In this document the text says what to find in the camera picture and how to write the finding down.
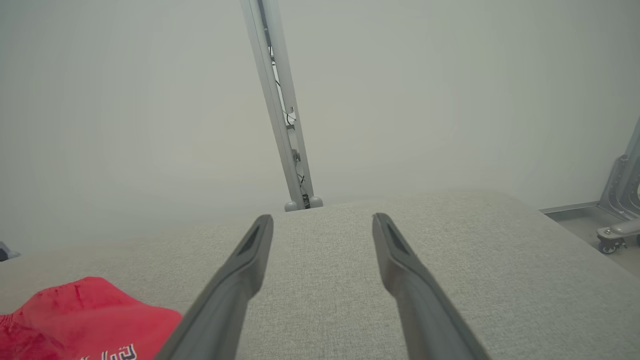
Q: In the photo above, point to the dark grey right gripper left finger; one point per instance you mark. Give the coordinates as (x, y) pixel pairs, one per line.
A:
(235, 290)

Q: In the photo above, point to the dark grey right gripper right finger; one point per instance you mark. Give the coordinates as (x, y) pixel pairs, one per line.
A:
(420, 310)

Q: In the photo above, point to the metal frame base with caster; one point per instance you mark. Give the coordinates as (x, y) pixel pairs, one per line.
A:
(620, 190)

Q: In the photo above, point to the red and white garment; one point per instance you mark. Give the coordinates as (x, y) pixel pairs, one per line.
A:
(75, 315)

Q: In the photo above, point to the aluminium frame post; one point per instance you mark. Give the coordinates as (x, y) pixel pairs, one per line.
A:
(278, 125)

